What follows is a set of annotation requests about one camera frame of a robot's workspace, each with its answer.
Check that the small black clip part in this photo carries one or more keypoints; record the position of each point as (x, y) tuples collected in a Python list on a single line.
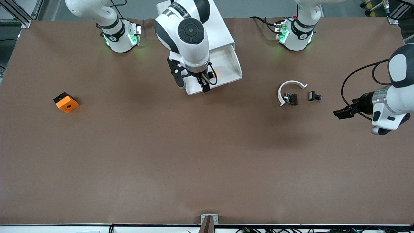
[(312, 95)]

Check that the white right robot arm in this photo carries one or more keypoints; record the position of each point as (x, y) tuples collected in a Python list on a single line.
[(190, 48)]

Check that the aluminium frame profile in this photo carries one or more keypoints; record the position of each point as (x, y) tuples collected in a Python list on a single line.
[(394, 17), (19, 16)]

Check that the brown paper table cover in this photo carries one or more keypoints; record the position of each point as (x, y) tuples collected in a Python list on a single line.
[(207, 161)]

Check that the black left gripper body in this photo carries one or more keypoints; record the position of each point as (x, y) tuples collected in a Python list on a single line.
[(364, 102)]

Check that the orange black button box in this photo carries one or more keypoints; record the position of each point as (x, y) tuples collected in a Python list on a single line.
[(68, 105)]

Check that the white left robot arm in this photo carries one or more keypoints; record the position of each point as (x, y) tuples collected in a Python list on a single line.
[(401, 97)]

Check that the wheeled equipment stand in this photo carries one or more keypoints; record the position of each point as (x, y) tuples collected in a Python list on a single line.
[(375, 8)]

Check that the grey metal mount bracket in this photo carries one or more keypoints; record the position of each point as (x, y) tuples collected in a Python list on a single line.
[(215, 220)]

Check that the brown metal terminal block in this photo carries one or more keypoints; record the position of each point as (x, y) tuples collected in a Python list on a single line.
[(293, 99)]

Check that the white curved plastic part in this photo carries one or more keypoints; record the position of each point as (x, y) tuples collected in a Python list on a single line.
[(291, 82)]

